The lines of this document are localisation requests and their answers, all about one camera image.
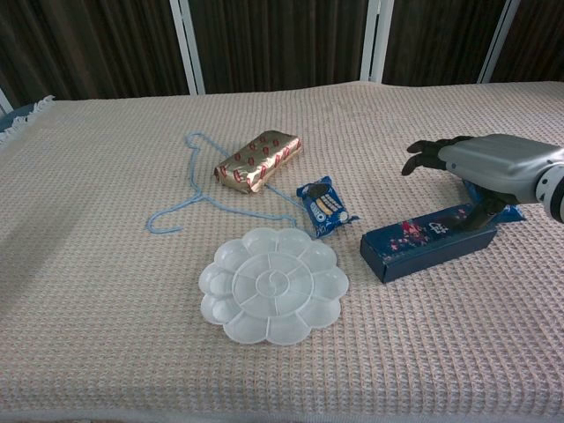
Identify white flower-shaped paint palette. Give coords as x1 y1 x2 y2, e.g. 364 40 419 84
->
197 227 350 347

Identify beige waffle fringed cloth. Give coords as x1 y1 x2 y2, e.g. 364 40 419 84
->
0 80 564 418

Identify gold red snack package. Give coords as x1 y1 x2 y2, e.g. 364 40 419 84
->
213 130 305 195

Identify blue Oreo cookie packet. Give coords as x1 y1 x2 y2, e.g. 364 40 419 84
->
295 175 360 239
460 178 528 224

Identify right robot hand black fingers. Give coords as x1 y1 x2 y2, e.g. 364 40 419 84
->
400 134 564 230

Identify light blue clothes hanger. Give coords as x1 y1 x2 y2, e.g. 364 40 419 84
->
145 130 305 234

